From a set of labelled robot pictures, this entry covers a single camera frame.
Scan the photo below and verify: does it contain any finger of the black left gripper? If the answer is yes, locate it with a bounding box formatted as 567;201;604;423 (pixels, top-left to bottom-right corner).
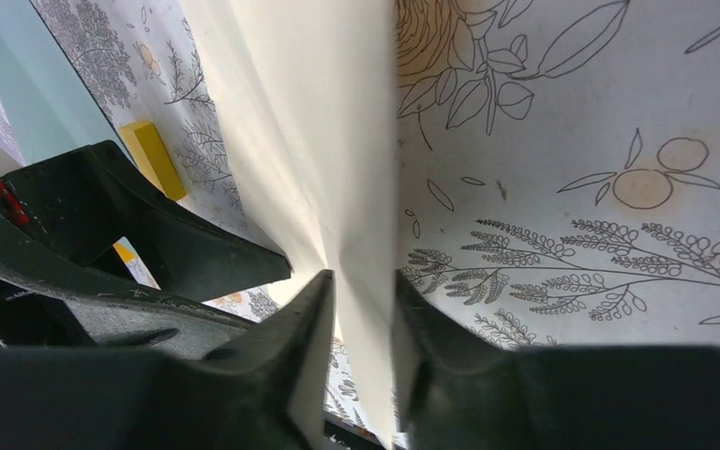
0;141;291;302
0;213;253;359

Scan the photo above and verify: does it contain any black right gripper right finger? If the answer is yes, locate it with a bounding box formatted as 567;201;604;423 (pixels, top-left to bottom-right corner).
391;274;720;449

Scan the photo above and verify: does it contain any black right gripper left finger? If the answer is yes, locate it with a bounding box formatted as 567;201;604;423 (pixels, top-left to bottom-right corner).
0;270;335;449

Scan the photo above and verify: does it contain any tan lined letter paper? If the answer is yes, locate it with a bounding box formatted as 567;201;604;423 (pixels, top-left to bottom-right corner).
181;1;398;448

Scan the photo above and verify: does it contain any teal paper envelope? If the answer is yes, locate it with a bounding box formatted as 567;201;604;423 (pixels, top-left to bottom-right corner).
0;1;124;164

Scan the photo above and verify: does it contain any small orange lego brick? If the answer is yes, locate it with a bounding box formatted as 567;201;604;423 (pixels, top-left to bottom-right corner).
112;242;139;267

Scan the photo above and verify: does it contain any yellow rectangular block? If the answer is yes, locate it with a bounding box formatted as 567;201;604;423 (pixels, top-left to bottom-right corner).
118;121;187;202

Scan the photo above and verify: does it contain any floral patterned table mat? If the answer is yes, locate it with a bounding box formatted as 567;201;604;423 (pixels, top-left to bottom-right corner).
29;1;720;449

